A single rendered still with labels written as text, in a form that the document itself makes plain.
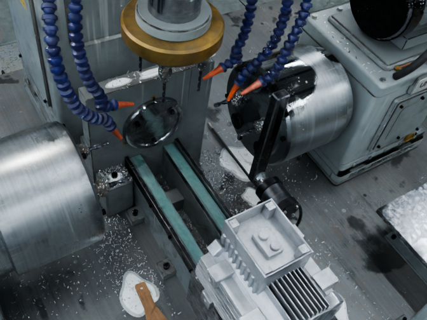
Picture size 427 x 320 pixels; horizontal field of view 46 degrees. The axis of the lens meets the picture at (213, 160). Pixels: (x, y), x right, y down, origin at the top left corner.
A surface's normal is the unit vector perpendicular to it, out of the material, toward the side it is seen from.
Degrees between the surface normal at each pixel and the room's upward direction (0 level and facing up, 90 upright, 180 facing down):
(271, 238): 0
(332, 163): 90
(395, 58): 0
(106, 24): 90
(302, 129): 66
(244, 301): 0
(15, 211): 39
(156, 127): 90
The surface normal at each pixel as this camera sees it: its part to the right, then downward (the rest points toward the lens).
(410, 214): 0.12, -0.62
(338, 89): 0.42, -0.04
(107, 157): 0.51, 0.70
